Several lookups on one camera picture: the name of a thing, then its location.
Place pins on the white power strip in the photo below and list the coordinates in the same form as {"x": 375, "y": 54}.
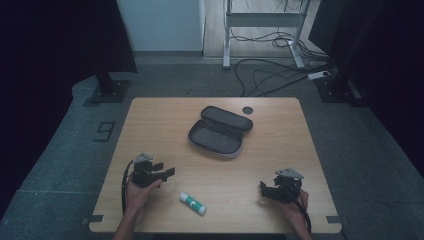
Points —
{"x": 318, "y": 75}

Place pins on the black stand base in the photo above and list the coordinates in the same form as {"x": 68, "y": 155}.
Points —
{"x": 336, "y": 90}
{"x": 111, "y": 91}

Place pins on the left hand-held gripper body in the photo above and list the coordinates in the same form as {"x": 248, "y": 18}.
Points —
{"x": 142, "y": 173}

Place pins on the white green glue stick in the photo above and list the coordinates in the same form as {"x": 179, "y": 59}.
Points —
{"x": 192, "y": 203}

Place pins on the dark curtain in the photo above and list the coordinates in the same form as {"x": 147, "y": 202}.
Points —
{"x": 50, "y": 66}
{"x": 383, "y": 66}

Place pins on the person's right hand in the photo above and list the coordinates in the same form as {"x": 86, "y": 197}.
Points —
{"x": 295, "y": 208}

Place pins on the grey zip pencil case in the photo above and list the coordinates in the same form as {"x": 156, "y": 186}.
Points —
{"x": 220, "y": 131}

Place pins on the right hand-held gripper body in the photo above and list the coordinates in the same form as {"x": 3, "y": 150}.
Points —
{"x": 287, "y": 186}

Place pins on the white metal desk frame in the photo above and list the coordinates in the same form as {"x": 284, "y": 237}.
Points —
{"x": 263, "y": 19}

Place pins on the person's left hand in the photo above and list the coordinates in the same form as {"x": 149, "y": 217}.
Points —
{"x": 138, "y": 196}

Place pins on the black round table grommet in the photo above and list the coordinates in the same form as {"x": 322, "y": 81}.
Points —
{"x": 247, "y": 110}

